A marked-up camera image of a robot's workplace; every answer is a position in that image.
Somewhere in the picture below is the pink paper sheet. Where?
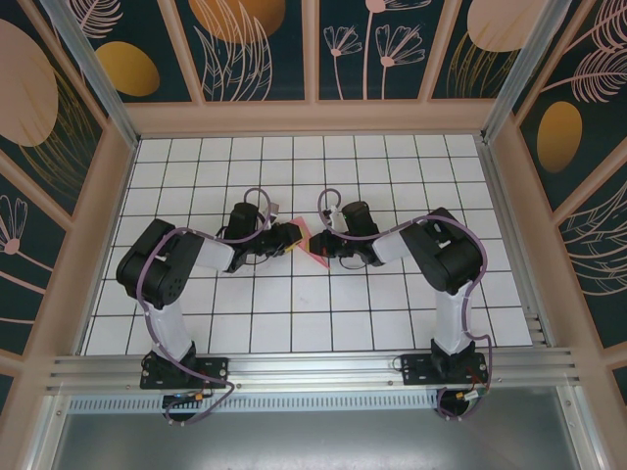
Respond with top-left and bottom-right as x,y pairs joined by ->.
288,216 -> 330,268

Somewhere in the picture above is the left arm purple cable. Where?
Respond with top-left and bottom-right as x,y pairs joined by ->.
135,188 -> 275,428

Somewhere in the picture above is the aluminium corner post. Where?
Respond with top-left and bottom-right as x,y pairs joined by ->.
481,0 -> 574,144
38,0 -> 142,148

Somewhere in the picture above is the grey metal sheet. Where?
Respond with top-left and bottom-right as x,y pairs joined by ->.
28,386 -> 603,470

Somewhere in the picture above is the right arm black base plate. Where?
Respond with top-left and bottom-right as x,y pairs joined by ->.
400,351 -> 490,388

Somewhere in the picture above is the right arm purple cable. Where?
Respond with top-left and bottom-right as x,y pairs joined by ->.
317,188 -> 495,423

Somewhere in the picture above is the aluminium mounting rail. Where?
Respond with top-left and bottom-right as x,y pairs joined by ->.
46,346 -> 582,393

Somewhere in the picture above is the slotted metal cable duct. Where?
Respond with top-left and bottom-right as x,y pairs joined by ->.
68,394 -> 442,412

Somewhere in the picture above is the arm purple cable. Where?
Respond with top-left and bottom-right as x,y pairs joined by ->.
135,188 -> 275,428
317,188 -> 495,423

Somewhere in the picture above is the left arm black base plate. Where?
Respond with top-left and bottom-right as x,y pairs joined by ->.
139,354 -> 231,391

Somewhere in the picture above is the aluminium side rail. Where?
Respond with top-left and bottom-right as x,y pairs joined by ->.
477,136 -> 557,350

